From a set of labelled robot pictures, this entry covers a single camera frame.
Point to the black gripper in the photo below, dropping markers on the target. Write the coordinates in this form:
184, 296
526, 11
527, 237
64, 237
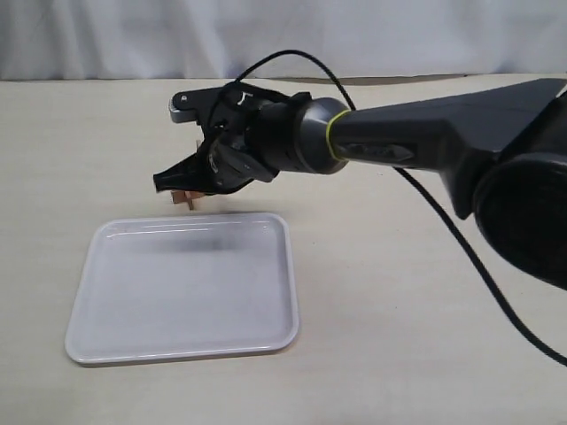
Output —
248, 137

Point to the brown notched wooden piece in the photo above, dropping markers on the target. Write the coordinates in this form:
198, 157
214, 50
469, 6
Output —
187, 198

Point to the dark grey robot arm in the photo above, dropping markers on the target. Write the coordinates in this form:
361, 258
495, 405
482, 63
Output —
501, 153

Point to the white plastic tray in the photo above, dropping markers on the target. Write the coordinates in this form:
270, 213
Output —
177, 288

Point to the white backdrop curtain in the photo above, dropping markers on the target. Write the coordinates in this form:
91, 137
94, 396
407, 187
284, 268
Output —
43, 40

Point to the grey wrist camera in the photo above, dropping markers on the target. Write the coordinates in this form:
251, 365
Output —
192, 106

